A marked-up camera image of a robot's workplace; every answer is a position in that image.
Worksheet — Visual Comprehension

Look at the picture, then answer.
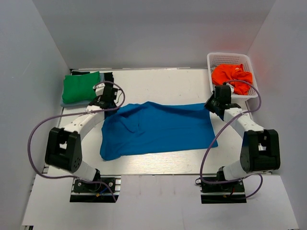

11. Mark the orange t-shirt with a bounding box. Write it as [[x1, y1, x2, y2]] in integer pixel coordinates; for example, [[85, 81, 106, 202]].
[[212, 64, 253, 95]]

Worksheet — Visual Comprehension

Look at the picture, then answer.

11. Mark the folded black t-shirt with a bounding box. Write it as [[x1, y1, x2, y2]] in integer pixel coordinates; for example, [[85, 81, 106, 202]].
[[71, 71, 114, 82]]

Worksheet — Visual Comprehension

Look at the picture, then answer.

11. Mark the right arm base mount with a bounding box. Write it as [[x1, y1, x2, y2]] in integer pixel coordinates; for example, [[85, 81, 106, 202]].
[[195, 178, 247, 204]]

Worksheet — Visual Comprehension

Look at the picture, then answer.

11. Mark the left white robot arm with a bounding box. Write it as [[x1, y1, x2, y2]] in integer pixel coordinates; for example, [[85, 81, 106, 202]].
[[45, 81, 118, 191]]

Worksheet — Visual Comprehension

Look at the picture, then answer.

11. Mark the grey t-shirt in basket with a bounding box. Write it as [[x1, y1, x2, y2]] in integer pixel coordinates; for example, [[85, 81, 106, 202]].
[[210, 64, 217, 74]]

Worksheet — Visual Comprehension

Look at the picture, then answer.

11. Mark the folded green t-shirt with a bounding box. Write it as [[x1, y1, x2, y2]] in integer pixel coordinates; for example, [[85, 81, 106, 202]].
[[62, 72, 101, 104]]

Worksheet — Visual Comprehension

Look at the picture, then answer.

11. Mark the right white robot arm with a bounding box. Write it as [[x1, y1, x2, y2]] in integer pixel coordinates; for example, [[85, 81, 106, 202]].
[[200, 83, 281, 191]]

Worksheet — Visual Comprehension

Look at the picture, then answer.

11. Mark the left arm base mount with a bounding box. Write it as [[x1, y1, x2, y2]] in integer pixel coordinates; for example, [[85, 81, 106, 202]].
[[70, 175, 121, 203]]

